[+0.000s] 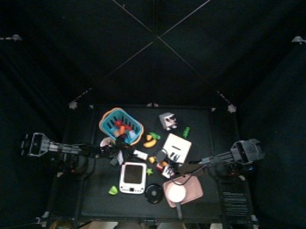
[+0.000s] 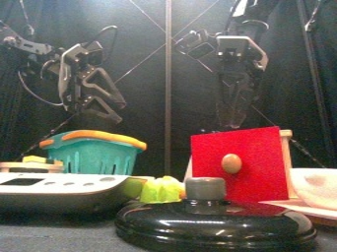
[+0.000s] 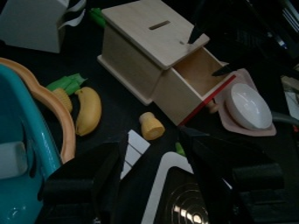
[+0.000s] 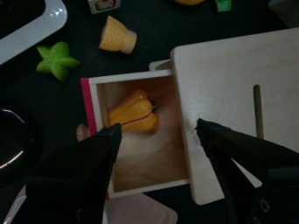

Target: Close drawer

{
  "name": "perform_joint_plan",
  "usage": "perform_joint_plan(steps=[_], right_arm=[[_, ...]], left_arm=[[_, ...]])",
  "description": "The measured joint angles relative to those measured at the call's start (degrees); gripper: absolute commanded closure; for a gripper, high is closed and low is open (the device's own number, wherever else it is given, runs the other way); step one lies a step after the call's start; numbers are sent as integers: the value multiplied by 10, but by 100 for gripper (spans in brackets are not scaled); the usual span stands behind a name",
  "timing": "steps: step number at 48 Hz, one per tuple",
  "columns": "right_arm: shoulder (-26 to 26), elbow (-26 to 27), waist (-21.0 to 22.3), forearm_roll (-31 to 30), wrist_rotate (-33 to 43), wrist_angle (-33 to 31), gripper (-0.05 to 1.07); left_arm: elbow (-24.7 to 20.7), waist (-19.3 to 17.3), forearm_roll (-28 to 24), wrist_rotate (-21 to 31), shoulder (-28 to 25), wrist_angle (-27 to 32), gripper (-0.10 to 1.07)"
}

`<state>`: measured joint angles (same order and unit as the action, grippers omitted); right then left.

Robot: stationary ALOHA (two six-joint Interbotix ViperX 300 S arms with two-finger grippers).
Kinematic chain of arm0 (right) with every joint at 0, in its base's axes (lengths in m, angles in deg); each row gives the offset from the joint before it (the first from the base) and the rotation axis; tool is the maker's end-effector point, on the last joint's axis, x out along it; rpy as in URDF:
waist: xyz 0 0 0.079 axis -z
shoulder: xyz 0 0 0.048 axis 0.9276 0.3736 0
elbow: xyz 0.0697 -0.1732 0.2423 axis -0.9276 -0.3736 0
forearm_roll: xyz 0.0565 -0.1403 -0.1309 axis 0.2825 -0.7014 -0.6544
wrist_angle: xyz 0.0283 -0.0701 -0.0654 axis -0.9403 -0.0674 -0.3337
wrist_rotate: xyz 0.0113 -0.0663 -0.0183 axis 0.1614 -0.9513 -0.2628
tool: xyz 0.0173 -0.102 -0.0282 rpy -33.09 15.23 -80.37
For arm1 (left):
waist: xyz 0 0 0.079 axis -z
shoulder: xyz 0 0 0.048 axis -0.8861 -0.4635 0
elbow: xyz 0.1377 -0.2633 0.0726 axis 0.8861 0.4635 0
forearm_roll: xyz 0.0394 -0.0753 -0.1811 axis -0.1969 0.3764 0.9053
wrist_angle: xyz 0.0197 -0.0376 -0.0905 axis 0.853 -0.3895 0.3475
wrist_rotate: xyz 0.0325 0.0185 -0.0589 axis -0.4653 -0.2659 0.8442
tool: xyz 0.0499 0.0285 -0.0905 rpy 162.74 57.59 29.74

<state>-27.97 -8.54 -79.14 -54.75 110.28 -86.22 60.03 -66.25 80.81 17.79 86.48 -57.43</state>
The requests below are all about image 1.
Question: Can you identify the pale pink small bowl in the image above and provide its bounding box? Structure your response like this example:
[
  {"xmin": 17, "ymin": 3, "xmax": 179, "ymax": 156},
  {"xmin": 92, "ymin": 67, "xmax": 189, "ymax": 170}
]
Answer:
[{"xmin": 98, "ymin": 136, "xmax": 117, "ymax": 148}]

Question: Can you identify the small white card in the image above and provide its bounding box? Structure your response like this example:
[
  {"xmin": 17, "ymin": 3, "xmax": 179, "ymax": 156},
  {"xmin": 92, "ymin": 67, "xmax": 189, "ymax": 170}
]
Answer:
[{"xmin": 132, "ymin": 149, "xmax": 149, "ymax": 161}]

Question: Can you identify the yellow toy banana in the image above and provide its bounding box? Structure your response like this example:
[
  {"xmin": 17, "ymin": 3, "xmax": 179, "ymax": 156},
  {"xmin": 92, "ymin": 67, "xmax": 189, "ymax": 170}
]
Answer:
[{"xmin": 141, "ymin": 139, "xmax": 159, "ymax": 148}]

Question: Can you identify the pink plastic tray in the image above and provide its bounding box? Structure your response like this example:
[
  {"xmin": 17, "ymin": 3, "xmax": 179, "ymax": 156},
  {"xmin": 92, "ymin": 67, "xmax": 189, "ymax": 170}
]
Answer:
[{"xmin": 161, "ymin": 174, "xmax": 204, "ymax": 208}]

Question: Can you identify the teal basket with orange rim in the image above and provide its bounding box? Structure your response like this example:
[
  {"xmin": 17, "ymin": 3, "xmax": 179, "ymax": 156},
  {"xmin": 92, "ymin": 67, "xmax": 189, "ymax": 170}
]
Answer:
[{"xmin": 97, "ymin": 107, "xmax": 144, "ymax": 146}]

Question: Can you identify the dark grey square block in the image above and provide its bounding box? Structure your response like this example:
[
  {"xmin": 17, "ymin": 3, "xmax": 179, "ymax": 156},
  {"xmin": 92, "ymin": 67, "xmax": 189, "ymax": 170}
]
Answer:
[{"xmin": 153, "ymin": 149, "xmax": 167, "ymax": 163}]

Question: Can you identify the white toy scale with screen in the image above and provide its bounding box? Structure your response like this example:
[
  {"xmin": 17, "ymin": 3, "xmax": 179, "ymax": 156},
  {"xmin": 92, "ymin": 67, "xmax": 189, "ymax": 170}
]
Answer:
[{"xmin": 118, "ymin": 161, "xmax": 148, "ymax": 195}]

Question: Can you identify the black round disc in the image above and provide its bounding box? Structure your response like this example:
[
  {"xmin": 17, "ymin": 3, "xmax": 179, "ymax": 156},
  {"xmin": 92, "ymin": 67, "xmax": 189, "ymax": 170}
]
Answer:
[{"xmin": 142, "ymin": 183, "xmax": 164, "ymax": 205}]

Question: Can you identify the grey toy cube with face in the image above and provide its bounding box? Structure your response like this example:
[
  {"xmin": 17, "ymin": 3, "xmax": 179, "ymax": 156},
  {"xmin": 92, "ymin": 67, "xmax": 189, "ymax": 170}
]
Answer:
[{"xmin": 157, "ymin": 112, "xmax": 179, "ymax": 131}]

